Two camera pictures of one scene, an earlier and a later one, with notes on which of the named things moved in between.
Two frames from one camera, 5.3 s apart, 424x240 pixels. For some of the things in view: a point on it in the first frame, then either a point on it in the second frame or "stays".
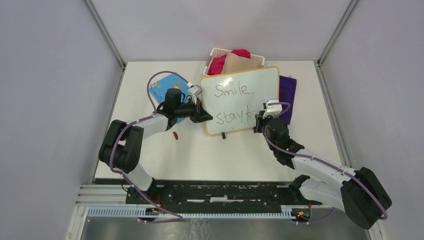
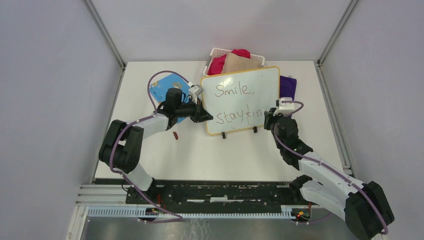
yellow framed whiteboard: [233, 99] stays
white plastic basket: [215, 52] stays
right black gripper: [260, 120] -> [269, 117]
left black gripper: [199, 114] stays
